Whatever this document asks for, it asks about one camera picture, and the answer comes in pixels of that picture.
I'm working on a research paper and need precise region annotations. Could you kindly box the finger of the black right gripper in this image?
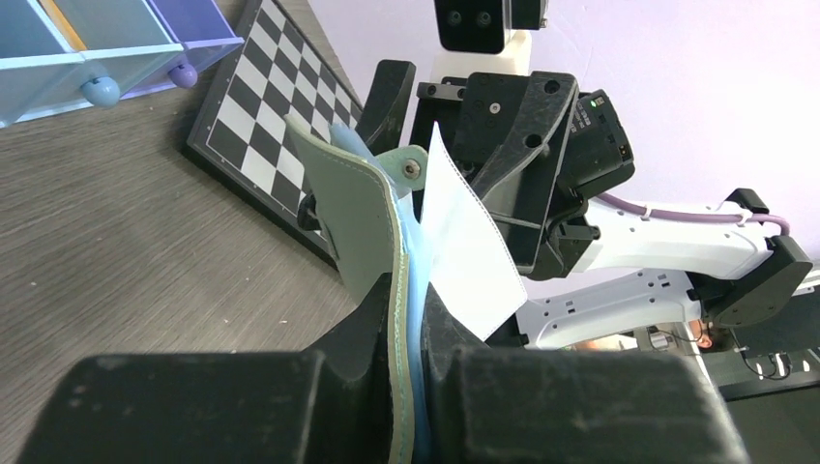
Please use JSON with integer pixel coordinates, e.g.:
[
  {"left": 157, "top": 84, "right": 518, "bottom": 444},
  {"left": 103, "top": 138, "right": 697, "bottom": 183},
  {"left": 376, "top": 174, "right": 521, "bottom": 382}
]
[
  {"left": 471, "top": 72, "right": 579, "bottom": 270},
  {"left": 355, "top": 59, "right": 416, "bottom": 155}
]

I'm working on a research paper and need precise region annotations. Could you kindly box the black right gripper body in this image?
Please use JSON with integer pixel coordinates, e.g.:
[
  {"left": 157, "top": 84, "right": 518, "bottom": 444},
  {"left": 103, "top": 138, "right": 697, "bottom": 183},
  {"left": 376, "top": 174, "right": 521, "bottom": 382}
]
[{"left": 411, "top": 72, "right": 600, "bottom": 281}]

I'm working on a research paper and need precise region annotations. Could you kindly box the black white checkerboard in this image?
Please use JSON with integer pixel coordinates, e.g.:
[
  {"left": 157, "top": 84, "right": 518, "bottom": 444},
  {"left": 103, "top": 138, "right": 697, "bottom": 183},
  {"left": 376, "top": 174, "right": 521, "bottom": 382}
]
[{"left": 188, "top": 1, "right": 363, "bottom": 261}]

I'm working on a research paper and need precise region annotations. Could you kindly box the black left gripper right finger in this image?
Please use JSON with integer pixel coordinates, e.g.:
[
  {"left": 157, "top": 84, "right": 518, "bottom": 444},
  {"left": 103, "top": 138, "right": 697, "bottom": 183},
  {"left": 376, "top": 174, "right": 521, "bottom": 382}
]
[{"left": 422, "top": 289, "right": 749, "bottom": 463}]

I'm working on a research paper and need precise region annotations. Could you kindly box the blue three-compartment tray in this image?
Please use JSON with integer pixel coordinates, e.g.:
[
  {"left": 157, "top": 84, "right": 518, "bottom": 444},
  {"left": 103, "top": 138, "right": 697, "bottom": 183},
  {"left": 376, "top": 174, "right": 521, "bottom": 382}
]
[{"left": 1, "top": 0, "right": 243, "bottom": 128}]

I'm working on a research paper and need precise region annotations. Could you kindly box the mint green card holder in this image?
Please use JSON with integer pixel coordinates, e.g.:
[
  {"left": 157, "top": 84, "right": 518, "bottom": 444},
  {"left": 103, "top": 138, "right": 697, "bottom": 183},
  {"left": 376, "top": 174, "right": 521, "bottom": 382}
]
[{"left": 283, "top": 113, "right": 530, "bottom": 464}]

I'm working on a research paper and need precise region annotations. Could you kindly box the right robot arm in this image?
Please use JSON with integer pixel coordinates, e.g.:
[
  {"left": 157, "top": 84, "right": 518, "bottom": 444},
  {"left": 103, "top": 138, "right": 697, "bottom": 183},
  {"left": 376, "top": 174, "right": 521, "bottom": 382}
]
[{"left": 358, "top": 60, "right": 811, "bottom": 355}]

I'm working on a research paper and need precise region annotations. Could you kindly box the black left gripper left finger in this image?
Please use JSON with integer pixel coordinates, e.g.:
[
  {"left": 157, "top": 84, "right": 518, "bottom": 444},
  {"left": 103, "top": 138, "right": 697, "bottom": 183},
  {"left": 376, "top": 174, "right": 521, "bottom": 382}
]
[{"left": 19, "top": 275, "right": 395, "bottom": 463}]

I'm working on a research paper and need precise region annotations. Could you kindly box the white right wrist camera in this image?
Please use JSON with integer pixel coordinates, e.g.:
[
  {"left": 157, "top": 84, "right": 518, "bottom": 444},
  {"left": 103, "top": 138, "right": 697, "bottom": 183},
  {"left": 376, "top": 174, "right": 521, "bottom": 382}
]
[{"left": 429, "top": 0, "right": 549, "bottom": 83}]

